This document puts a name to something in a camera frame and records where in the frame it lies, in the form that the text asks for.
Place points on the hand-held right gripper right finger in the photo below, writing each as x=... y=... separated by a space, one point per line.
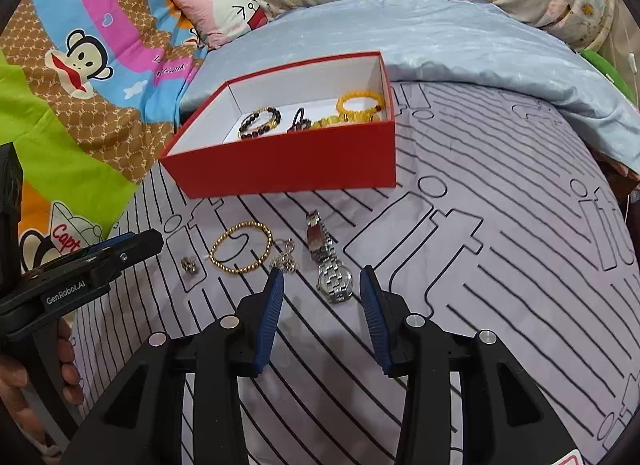
x=375 y=325

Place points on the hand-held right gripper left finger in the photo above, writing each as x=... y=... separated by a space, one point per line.
x=267 y=325

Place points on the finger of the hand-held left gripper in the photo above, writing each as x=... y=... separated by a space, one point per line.
x=112 y=244
x=135 y=250

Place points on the silver wrist watch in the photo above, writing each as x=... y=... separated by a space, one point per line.
x=332 y=280

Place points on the red cardboard box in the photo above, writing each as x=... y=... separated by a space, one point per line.
x=300 y=165

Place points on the person's left hand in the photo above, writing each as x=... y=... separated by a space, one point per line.
x=70 y=375

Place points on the silver earrings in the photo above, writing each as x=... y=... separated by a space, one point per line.
x=285 y=260

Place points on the cartoon monkey printed blanket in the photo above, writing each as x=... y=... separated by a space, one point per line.
x=75 y=110

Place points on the grey striped bed sheet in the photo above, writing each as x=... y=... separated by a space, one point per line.
x=500 y=255

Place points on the pink cartoon pillow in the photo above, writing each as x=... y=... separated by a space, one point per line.
x=220 y=10

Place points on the light blue blanket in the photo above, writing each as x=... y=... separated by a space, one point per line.
x=450 y=35

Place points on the green plastic object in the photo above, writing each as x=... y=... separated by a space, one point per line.
x=607 y=70

